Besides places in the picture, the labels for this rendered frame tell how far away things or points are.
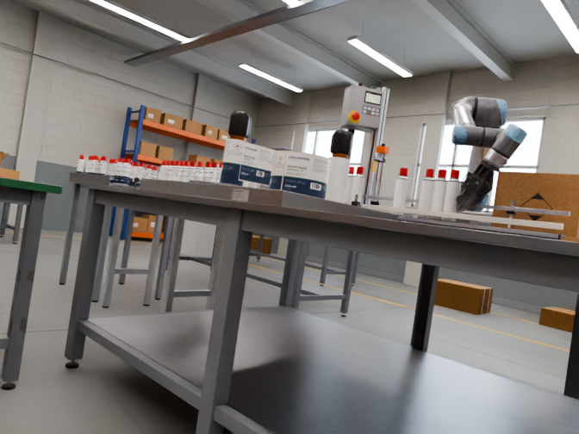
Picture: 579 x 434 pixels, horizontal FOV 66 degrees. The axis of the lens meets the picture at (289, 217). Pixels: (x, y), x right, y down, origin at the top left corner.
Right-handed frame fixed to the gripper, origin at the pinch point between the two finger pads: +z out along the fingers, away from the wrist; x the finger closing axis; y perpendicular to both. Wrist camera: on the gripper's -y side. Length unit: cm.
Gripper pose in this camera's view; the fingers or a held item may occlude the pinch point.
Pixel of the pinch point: (460, 209)
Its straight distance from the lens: 184.5
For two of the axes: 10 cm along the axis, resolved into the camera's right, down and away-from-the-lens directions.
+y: -6.7, -1.0, -7.4
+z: -4.9, 8.1, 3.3
